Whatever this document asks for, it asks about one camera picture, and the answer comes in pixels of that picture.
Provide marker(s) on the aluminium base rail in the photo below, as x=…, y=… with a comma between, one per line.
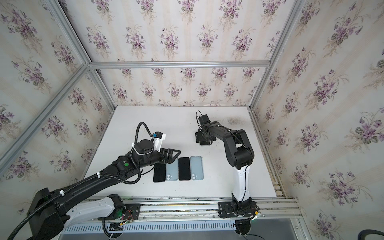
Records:
x=207, y=209

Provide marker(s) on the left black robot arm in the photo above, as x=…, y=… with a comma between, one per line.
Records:
x=49, y=210

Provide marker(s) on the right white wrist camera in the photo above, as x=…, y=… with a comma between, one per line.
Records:
x=203, y=120

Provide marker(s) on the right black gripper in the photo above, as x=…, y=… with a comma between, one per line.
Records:
x=202, y=137

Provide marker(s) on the aluminium cage frame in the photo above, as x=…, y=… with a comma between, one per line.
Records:
x=90, y=67

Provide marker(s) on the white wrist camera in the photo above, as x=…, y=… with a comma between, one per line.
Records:
x=158, y=138
x=203, y=120

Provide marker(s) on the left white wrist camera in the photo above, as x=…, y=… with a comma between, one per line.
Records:
x=158, y=138

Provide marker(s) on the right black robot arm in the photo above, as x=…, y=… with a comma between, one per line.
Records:
x=240, y=156

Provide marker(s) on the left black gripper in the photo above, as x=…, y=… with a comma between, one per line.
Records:
x=163, y=155

